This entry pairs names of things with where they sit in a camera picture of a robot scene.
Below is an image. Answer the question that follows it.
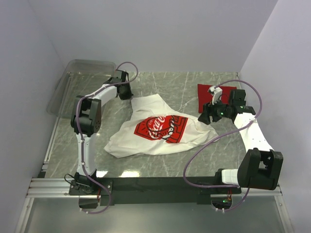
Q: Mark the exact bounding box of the white t shirt red print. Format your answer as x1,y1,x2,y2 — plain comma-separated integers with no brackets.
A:
104,94,218,158

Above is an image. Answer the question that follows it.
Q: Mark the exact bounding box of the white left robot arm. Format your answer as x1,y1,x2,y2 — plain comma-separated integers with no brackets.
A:
70,69,133,195

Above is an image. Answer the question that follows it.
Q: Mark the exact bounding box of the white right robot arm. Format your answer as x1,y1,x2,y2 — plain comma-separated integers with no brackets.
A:
198,86,283,190

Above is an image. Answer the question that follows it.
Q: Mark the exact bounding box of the folded red t shirt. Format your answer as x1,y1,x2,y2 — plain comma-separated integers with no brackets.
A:
197,84,237,113

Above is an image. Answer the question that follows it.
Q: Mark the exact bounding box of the clear plastic bin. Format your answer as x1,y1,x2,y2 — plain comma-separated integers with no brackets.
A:
47,59,116,119

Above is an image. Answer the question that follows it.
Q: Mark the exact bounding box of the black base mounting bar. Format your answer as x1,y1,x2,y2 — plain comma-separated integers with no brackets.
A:
69,177,242,206

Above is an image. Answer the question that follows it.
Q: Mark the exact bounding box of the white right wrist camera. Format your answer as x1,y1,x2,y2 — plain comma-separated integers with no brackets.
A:
208,86,223,105

